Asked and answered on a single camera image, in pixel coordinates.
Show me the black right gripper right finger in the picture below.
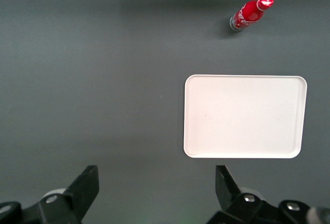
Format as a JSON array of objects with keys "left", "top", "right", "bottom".
[{"left": 206, "top": 165, "right": 278, "bottom": 224}]

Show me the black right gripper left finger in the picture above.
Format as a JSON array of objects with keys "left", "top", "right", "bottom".
[{"left": 38, "top": 165, "right": 100, "bottom": 224}]

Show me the red coke bottle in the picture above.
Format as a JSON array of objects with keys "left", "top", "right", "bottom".
[{"left": 229, "top": 0, "right": 275, "bottom": 33}]

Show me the white rectangular plastic tray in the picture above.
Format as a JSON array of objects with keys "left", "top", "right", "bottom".
[{"left": 183, "top": 74, "right": 308, "bottom": 159}]

